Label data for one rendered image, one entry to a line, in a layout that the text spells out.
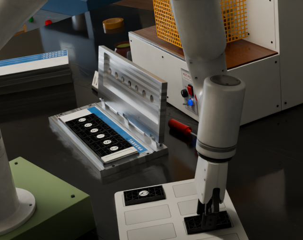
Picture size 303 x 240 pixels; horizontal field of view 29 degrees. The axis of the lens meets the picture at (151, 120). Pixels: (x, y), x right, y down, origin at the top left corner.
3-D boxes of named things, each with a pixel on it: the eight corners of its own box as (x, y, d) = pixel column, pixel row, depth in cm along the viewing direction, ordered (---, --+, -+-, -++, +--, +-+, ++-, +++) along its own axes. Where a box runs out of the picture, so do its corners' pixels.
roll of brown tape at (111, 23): (106, 30, 286) (105, 25, 285) (101, 25, 295) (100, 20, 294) (126, 25, 288) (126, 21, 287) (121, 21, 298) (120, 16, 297)
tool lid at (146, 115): (98, 45, 195) (103, 45, 195) (97, 100, 201) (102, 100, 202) (161, 82, 158) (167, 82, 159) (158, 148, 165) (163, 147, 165)
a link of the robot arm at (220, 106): (194, 127, 128) (199, 147, 120) (201, 69, 123) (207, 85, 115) (232, 129, 129) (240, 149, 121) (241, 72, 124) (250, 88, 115)
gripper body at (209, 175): (194, 137, 129) (188, 182, 134) (202, 159, 120) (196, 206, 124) (228, 137, 130) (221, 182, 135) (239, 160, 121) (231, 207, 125)
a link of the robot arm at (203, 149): (193, 129, 128) (191, 141, 129) (200, 147, 120) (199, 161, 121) (231, 130, 129) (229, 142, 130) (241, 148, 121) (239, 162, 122)
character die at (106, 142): (89, 147, 172) (88, 144, 171) (120, 137, 175) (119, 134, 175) (95, 154, 167) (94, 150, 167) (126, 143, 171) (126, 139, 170)
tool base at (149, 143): (49, 123, 196) (47, 113, 194) (106, 105, 203) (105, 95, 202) (101, 178, 159) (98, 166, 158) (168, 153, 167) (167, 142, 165)
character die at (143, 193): (123, 195, 148) (123, 191, 148) (162, 188, 149) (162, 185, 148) (125, 205, 144) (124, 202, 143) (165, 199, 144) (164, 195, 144)
